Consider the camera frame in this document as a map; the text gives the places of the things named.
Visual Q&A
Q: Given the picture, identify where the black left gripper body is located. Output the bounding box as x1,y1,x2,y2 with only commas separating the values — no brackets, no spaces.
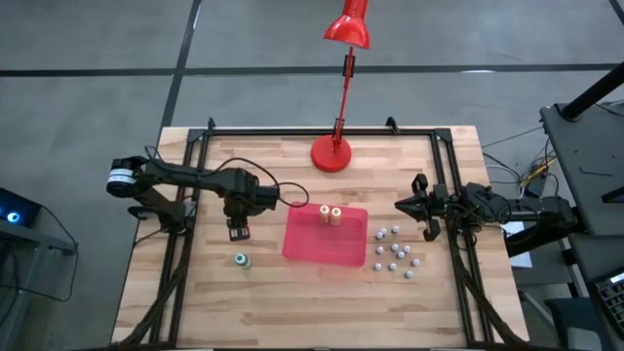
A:
224,197,254,244

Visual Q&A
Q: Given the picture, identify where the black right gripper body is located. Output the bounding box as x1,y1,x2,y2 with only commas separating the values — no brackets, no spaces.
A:
431,183,454,223

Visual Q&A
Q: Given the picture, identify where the pink translucent plastic bin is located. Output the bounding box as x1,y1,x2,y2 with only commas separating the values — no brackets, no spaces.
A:
281,202,370,268

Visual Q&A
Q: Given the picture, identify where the black power adapter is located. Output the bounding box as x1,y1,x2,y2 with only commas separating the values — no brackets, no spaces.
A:
526,175,550,199

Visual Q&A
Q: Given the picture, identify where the white paper sheet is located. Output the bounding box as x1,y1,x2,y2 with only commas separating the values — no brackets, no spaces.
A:
500,221,533,270

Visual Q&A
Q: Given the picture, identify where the red desk lamp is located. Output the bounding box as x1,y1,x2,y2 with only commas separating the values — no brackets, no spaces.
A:
310,0,372,174

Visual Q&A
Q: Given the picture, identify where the dark metal cart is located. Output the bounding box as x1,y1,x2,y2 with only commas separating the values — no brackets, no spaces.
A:
538,100,624,238

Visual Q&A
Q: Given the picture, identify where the dark work desk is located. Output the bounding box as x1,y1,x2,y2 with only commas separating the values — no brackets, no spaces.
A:
567,232,624,351

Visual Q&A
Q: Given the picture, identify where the dark office chair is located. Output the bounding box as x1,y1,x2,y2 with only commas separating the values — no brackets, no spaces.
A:
544,296,613,351

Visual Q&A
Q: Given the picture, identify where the black round pole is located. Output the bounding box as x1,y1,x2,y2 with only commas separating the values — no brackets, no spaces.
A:
560,61,624,122

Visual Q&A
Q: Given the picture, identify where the backlit computer keyboard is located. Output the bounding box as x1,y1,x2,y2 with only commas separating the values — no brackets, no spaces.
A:
595,271,624,337

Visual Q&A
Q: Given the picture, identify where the grey side table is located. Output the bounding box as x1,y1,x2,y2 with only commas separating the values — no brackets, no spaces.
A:
0,218,79,351

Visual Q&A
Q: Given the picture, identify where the black computer with blue light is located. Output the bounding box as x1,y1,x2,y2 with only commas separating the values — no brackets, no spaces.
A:
0,187,43,228

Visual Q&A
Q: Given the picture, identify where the black left wrist camera cable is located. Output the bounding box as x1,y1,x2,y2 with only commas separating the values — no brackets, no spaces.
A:
208,156,311,210

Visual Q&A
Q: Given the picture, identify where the yellow floor cable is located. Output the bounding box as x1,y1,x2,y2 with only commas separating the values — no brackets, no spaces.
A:
519,155,558,186

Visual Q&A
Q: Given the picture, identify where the black aluminium rig frame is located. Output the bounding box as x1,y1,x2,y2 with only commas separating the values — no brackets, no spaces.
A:
116,116,526,348

